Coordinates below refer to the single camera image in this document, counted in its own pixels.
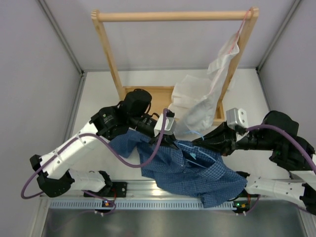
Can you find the white shirt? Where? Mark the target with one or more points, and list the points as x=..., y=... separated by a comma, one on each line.
x=194, y=100

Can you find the aluminium frame post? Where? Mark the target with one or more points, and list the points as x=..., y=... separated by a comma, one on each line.
x=57, y=30
x=280, y=30

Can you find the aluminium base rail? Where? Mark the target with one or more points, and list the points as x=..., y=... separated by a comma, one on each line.
x=148, y=190

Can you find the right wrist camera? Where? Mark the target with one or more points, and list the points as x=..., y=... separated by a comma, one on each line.
x=237, y=120

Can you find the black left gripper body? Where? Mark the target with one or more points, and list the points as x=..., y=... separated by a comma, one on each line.
x=141, y=124

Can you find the aluminium frame post right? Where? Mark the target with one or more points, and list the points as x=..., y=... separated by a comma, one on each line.
x=280, y=30

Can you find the blue wire hanger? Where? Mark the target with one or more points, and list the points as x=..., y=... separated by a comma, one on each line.
x=196, y=147

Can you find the wooden clothes rack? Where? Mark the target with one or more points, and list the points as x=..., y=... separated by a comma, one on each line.
x=98, y=18

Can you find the pink wire hanger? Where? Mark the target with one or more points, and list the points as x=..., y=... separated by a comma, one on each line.
x=238, y=32

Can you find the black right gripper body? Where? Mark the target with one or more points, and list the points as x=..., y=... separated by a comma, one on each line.
x=252, y=141

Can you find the aluminium frame post left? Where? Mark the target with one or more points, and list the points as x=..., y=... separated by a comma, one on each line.
x=57, y=30

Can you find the grey slotted cable duct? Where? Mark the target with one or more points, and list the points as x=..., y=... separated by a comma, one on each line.
x=142, y=205

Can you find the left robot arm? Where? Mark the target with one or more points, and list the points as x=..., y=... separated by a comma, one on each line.
x=53, y=171

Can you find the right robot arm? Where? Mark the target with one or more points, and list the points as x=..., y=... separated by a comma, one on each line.
x=276, y=133

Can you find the blue checked shirt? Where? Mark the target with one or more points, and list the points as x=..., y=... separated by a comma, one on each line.
x=189, y=173

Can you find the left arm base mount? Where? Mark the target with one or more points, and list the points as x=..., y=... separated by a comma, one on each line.
x=116, y=190

